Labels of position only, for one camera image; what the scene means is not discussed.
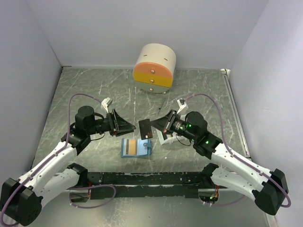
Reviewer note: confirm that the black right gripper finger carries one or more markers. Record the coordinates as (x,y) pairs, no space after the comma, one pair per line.
(160,127)
(164,121)

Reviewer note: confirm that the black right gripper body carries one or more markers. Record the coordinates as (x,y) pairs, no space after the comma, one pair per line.
(177,126)

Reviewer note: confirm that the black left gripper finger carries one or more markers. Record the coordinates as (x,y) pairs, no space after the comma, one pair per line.
(119,122)
(125,129)

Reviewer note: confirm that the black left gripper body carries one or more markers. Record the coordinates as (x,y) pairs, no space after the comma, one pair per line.
(105,124)

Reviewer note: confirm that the gold magnetic stripe card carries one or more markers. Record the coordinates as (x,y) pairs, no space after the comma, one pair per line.
(129,147)

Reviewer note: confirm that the blue card holder wallet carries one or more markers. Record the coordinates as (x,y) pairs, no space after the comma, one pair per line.
(143,148)

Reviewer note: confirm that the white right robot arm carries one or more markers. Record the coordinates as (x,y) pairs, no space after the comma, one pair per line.
(267,188)

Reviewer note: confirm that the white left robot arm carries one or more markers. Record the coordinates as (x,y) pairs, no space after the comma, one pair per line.
(23,199)

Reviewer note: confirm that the white card tray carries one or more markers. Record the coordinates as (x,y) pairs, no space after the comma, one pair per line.
(169,138)

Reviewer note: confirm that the round three-drawer mini cabinet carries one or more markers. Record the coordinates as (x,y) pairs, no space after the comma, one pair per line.
(154,69)

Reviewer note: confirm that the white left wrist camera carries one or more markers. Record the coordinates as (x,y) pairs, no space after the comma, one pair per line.
(106,104)

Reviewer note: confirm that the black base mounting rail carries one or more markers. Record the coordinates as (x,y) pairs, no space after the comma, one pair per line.
(192,185)

